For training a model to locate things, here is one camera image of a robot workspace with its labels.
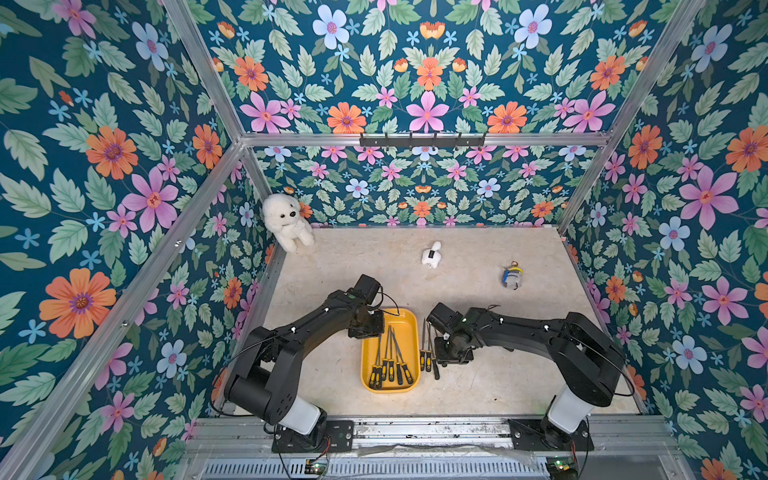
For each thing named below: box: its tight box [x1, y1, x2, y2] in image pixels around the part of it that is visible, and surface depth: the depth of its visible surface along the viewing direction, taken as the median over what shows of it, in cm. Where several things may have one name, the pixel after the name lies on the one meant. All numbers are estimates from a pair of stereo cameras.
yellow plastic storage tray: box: [360, 307, 421, 394], surface depth 87 cm
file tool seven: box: [393, 332, 414, 386], surface depth 84 cm
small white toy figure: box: [421, 241, 442, 269], surface depth 110 cm
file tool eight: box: [382, 325, 390, 381], surface depth 86 cm
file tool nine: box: [375, 336, 383, 389], surface depth 83 cm
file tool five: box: [388, 325, 394, 382], surface depth 86 cm
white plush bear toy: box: [262, 193, 315, 253], surface depth 106 cm
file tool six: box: [391, 336, 403, 386], surface depth 85 cm
